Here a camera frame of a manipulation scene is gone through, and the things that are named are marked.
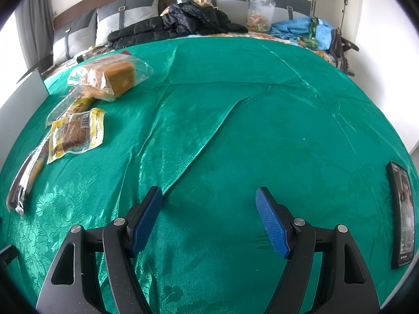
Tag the white board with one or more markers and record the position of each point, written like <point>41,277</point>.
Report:
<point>19,111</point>

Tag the yellow dried tofu packet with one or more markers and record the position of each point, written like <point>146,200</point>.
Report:
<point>75,134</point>

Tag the tan bag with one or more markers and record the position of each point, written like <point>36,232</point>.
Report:
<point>204,1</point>

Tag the clear plastic bag of food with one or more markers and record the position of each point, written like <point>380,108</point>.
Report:
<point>260,14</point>

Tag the blue cloth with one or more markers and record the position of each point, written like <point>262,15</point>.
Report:
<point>288,29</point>

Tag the bread loaf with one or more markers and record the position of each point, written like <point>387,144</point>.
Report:
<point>114,75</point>

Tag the black puffer jacket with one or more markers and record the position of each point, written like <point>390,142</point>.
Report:
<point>183,19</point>

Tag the grey curtain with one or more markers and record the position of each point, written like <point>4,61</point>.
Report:
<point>34,16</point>

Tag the sausage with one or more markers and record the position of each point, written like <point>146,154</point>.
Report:
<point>34,166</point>

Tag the black smartphone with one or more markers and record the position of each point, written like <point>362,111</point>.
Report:
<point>401,216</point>

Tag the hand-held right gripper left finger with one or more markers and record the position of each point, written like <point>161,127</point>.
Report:
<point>147,222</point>

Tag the dark wooden chair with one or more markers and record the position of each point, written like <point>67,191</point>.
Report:
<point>343,50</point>

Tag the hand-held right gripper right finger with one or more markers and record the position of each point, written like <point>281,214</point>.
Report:
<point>271,222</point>

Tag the green and white snack bar packet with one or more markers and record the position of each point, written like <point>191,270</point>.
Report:
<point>70,106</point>

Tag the green patterned bedspread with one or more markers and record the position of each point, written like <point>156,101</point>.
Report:
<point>229,121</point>

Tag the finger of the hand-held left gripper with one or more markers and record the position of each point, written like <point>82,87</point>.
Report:
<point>7,255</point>

